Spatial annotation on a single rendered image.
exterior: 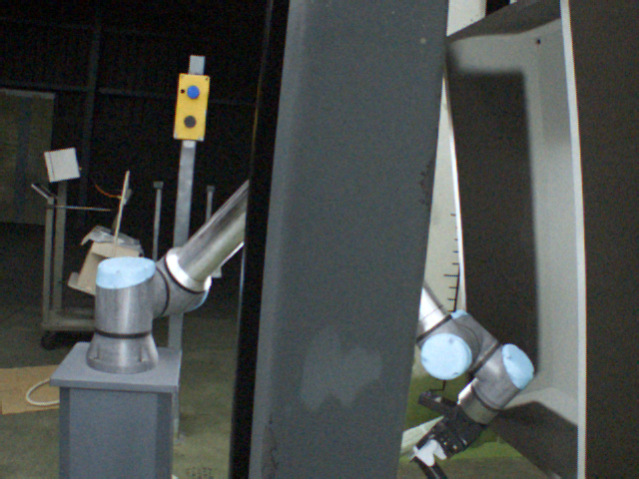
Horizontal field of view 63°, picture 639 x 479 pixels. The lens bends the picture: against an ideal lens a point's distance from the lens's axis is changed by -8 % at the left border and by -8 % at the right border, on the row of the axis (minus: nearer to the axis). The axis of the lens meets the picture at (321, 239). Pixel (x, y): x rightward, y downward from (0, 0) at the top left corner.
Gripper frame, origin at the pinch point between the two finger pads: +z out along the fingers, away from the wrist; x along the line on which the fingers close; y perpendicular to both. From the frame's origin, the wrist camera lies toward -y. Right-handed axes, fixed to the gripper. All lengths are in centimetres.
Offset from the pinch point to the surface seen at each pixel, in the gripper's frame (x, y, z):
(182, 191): 11, -139, 27
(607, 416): 22.9, 21.5, -33.4
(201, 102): 10, -153, -7
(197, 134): 10, -146, 4
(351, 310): -98, 15, -76
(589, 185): 9, -14, -72
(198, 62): 11, -168, -18
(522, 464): 117, 13, 47
